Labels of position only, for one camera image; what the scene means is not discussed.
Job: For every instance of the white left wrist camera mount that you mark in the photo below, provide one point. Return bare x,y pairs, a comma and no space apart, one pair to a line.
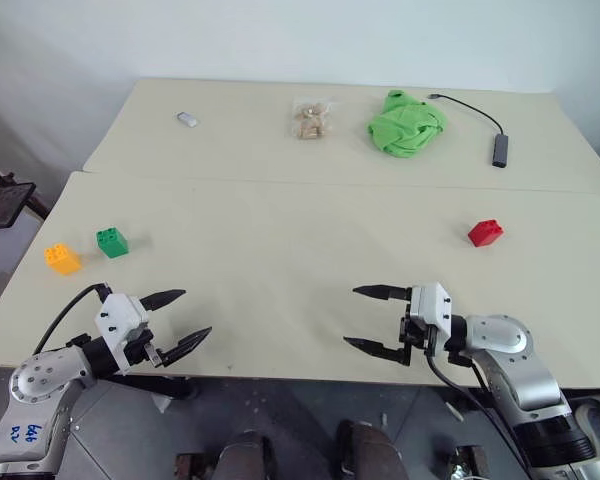
120,315

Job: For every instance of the black mesh panel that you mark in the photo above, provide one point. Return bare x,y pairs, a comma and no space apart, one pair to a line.
0,205

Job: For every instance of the clear bag of corks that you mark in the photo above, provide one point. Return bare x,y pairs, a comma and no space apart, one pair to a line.
311,120

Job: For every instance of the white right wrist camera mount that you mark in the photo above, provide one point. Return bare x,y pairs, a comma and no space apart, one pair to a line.
432,307

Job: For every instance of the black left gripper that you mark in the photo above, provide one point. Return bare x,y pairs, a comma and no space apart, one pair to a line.
141,348

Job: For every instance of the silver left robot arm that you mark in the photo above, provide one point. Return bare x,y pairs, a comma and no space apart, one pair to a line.
35,385

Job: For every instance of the green crumpled cloth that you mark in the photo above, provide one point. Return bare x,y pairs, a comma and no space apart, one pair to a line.
405,127

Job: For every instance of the green toy brick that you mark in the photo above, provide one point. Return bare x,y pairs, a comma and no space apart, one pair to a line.
112,243

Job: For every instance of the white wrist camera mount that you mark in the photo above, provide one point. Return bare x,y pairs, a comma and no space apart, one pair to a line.
120,315
432,307

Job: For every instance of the white sneaker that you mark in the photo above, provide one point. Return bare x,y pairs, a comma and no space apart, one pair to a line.
592,417

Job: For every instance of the red toy brick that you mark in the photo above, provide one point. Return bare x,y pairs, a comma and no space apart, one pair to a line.
486,233

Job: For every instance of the small silver metal piece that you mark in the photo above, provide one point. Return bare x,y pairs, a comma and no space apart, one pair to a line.
187,119

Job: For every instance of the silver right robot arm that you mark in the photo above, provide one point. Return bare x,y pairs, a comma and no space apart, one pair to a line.
520,370

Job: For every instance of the yellow toy brick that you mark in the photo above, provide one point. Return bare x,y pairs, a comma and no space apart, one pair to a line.
62,259

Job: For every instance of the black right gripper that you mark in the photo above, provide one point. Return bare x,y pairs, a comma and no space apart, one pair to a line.
414,336

